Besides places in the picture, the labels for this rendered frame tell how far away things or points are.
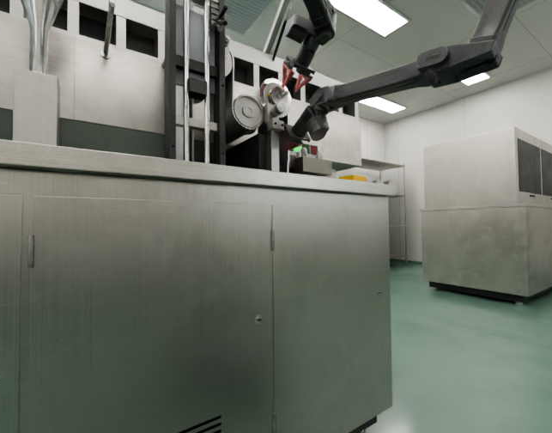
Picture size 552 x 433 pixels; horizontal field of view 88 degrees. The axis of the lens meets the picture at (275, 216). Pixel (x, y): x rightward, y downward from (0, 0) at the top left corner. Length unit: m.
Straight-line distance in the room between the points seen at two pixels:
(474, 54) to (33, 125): 1.08
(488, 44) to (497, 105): 4.82
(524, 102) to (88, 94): 5.24
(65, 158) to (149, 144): 0.70
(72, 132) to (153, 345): 0.85
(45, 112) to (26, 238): 0.46
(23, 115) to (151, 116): 0.47
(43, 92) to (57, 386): 0.72
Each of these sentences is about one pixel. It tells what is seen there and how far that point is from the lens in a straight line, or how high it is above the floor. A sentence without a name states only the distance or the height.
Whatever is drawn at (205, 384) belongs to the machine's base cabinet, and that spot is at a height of 0.40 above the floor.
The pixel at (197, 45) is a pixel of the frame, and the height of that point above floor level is 1.28.
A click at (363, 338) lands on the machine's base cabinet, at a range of 1.07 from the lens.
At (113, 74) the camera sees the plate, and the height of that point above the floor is 1.34.
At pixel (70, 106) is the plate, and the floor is 1.18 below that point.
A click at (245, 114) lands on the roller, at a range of 1.09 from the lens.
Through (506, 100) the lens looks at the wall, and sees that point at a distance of 5.62.
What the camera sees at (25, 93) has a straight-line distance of 1.03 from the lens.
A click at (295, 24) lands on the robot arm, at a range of 1.07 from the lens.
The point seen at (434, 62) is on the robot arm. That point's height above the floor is 1.13.
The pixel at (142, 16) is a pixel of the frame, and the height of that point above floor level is 1.61.
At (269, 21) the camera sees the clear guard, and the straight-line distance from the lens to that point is 1.71.
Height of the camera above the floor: 0.76
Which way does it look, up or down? 2 degrees up
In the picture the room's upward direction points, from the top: 1 degrees counter-clockwise
